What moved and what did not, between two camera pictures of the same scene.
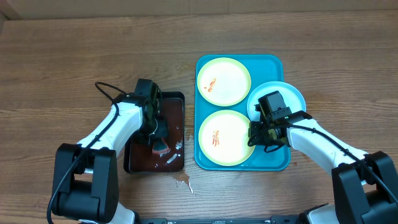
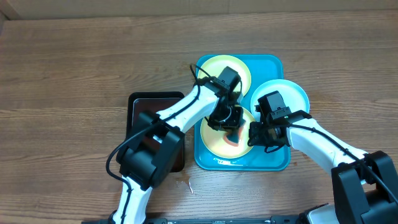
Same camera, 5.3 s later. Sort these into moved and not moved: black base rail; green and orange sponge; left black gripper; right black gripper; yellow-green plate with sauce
Moved: green and orange sponge; left black gripper
Not moved: black base rail; yellow-green plate with sauce; right black gripper
